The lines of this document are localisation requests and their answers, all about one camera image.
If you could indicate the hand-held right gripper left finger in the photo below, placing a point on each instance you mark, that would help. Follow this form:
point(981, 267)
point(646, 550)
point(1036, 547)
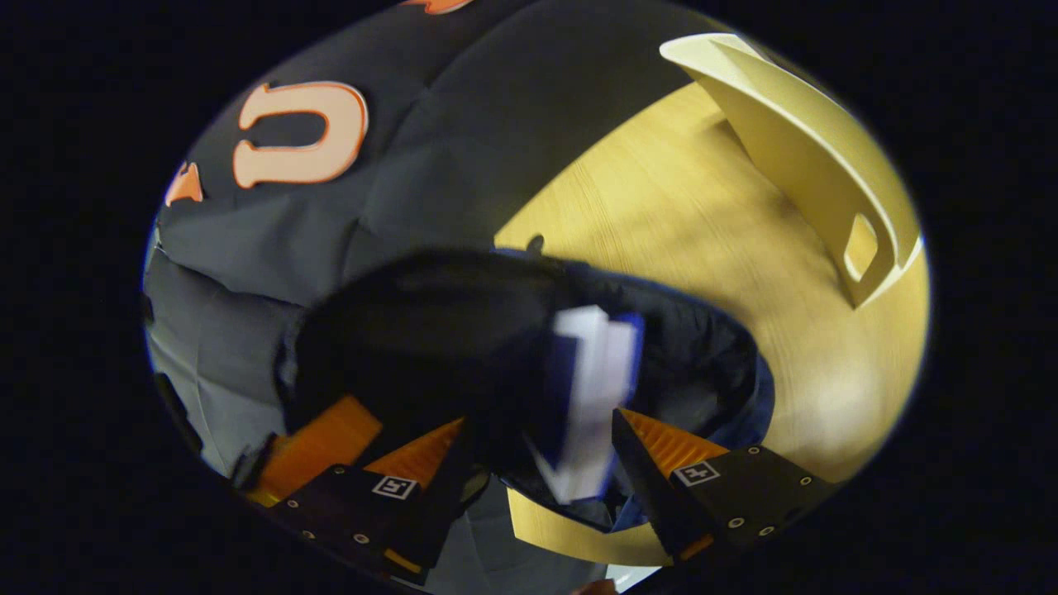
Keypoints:
point(438, 512)

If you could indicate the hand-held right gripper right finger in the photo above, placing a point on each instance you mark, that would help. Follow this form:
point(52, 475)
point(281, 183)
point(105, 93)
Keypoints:
point(649, 487)

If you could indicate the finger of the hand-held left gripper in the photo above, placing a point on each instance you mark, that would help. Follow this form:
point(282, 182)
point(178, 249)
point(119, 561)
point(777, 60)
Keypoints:
point(318, 446)

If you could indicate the white book with dark cover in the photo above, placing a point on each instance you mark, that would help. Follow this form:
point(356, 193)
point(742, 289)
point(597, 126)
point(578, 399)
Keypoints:
point(591, 397)

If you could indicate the blue schoolbag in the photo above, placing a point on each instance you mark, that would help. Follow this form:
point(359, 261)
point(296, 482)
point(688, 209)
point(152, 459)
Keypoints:
point(430, 330)

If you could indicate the white bookshelf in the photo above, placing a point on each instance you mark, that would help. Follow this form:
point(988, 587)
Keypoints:
point(793, 149)

